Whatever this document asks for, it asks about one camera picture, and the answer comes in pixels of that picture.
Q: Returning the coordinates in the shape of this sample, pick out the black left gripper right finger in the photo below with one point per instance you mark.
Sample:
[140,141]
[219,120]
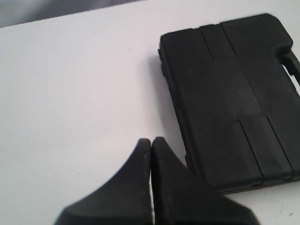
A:
[180,198]

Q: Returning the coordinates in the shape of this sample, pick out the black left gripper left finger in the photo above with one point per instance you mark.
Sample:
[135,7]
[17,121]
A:
[123,200]

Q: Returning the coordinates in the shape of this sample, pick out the black plastic carrying case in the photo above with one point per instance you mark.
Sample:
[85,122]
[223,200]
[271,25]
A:
[237,108]

